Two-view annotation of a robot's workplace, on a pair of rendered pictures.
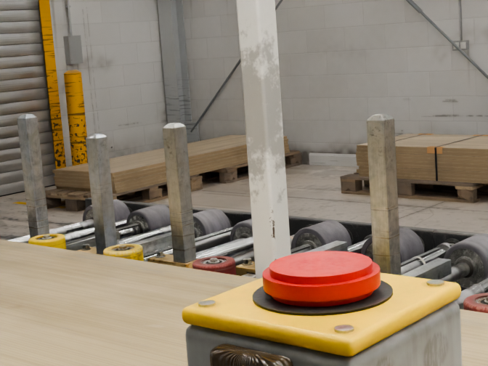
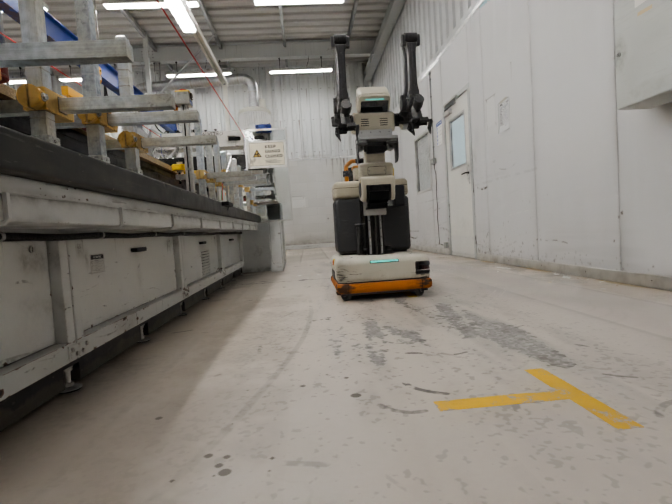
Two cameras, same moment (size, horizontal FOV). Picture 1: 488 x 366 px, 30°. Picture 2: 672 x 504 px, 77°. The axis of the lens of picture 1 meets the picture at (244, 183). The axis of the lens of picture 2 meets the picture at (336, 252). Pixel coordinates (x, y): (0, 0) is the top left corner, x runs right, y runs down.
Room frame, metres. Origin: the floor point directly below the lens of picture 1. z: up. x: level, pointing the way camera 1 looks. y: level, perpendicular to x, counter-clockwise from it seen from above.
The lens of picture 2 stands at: (1.35, 2.05, 0.47)
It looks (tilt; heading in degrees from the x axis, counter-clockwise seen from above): 3 degrees down; 225
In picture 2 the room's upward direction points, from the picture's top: 4 degrees counter-clockwise
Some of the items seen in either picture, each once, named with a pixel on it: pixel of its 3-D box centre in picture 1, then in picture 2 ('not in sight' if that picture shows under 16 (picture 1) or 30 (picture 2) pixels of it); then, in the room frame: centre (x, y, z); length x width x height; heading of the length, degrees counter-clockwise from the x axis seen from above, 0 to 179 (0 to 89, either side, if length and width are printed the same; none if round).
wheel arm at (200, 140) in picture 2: not in sight; (154, 143); (0.71, 0.55, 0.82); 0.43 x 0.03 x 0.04; 139
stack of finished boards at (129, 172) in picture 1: (181, 160); not in sight; (8.46, 0.57, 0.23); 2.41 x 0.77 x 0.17; 141
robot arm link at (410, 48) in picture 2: not in sight; (412, 70); (-0.88, 0.57, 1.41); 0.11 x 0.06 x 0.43; 139
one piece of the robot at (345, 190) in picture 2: not in sight; (370, 211); (-1.08, 0.01, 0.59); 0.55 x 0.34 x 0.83; 139
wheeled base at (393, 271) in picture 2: not in sight; (376, 270); (-1.02, 0.08, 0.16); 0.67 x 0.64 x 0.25; 49
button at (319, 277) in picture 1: (322, 287); not in sight; (0.30, -0.02, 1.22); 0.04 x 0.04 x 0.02
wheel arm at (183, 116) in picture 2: not in sight; (123, 120); (0.88, 0.73, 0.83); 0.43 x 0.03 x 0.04; 139
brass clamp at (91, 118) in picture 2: not in sight; (98, 118); (0.94, 0.71, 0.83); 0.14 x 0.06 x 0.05; 49
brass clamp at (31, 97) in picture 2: not in sight; (46, 104); (1.10, 0.89, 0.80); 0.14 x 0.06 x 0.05; 49
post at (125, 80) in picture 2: not in sight; (128, 108); (0.79, 0.53, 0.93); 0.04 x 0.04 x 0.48; 49
